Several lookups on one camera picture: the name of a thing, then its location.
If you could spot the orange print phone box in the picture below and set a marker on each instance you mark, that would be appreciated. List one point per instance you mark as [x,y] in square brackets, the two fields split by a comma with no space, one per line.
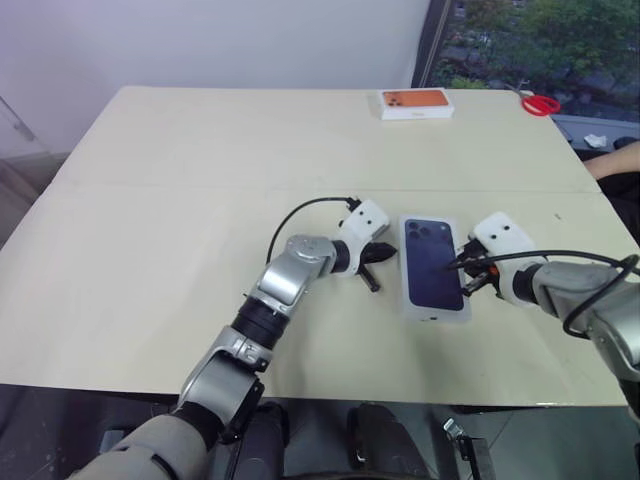
[415,100]

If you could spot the grey side table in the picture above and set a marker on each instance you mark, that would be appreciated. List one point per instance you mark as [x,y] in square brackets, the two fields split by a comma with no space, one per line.
[595,127]

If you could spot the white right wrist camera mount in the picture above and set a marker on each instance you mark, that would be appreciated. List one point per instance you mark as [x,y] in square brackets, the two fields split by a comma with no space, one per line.
[502,235]

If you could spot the person's bare forearm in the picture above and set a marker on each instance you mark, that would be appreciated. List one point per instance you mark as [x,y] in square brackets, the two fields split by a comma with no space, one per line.
[617,160]

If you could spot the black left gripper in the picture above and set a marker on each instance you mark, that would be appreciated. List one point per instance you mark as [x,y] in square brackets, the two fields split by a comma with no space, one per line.
[364,260]

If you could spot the crumpled white paper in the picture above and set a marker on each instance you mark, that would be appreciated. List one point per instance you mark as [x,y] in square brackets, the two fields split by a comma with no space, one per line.
[596,141]

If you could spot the black window frame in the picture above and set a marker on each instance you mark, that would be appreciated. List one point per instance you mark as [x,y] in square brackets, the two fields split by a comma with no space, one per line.
[430,40]

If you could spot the metal table clamp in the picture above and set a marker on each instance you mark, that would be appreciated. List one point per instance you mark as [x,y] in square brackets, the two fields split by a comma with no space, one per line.
[467,450]

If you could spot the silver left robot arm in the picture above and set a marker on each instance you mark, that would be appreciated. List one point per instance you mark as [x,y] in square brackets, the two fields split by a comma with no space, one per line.
[280,280]

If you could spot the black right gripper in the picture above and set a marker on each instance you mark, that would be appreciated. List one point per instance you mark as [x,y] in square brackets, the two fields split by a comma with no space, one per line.
[482,265]

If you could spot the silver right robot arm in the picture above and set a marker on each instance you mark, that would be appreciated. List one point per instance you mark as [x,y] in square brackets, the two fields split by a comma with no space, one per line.
[575,285]

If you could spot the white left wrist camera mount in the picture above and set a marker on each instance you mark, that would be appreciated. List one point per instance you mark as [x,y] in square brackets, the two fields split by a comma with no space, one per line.
[367,220]

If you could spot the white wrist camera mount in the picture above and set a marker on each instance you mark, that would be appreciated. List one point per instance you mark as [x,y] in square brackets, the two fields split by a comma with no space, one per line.
[367,220]
[502,235]

